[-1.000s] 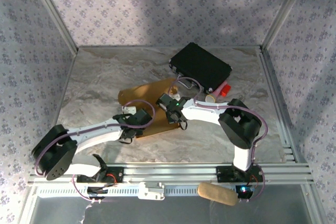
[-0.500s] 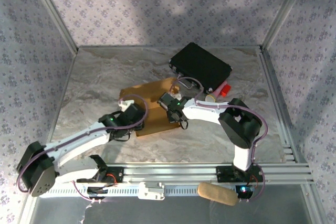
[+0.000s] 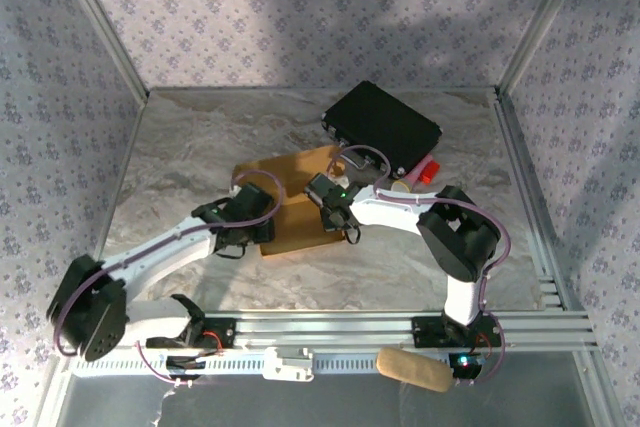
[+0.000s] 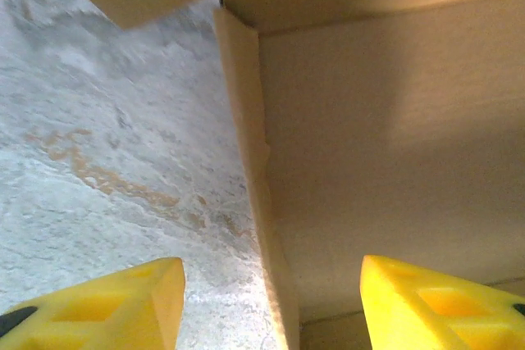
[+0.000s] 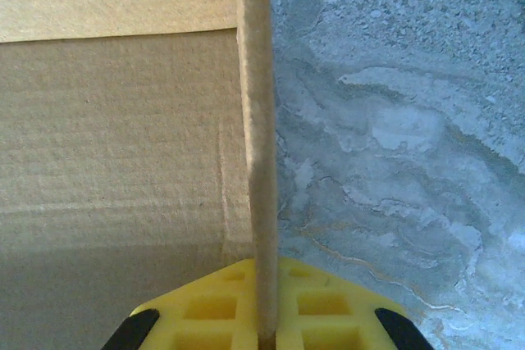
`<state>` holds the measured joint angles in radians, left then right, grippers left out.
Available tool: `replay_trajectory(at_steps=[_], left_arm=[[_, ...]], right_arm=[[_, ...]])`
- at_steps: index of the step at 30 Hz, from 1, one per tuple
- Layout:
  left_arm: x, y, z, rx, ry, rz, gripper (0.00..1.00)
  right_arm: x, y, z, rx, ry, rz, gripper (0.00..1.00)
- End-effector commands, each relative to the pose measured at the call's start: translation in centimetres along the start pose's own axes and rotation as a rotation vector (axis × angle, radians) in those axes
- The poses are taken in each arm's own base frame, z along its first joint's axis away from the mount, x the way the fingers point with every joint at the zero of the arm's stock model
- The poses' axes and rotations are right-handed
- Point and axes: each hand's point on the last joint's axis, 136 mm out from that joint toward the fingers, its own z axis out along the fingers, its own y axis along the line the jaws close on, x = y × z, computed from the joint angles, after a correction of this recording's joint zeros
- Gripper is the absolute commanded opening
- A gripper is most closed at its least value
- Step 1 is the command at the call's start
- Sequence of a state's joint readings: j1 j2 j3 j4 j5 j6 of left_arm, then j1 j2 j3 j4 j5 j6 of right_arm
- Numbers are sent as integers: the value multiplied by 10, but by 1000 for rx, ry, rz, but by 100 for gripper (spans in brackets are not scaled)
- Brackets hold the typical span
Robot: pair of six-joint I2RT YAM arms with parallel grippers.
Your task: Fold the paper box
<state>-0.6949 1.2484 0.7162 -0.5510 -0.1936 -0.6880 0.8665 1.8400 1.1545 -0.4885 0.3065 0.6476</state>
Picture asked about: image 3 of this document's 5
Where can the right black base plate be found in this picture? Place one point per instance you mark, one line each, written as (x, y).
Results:
(425, 332)

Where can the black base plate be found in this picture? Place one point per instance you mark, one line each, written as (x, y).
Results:
(227, 332)
(425, 332)

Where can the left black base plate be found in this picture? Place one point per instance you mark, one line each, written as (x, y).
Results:
(227, 332)

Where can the black case with metal latches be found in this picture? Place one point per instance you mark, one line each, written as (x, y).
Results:
(382, 122)

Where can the aluminium side rail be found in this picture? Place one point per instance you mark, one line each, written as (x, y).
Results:
(520, 147)

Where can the white torn film scrap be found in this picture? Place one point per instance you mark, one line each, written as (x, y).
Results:
(161, 404)

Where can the tan foam roll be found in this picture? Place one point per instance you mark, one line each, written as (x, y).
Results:
(415, 369)

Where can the white plastic clip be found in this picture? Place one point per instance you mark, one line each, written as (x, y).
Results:
(287, 367)

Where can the aluminium frame post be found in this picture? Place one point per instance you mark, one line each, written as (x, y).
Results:
(102, 22)
(542, 22)

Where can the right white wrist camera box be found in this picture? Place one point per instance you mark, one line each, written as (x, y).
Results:
(341, 179)

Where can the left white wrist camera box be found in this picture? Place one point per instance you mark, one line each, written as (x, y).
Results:
(234, 190)

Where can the brown cardboard box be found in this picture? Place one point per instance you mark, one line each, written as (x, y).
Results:
(295, 172)

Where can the black board with LED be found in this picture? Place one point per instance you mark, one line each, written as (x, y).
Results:
(467, 364)

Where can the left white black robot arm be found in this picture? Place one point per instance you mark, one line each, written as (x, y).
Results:
(165, 247)

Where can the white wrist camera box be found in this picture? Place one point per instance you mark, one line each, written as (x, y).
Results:
(341, 179)
(234, 190)

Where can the red block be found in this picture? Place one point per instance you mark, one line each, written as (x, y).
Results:
(431, 172)

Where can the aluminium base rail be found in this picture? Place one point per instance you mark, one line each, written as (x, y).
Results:
(325, 329)

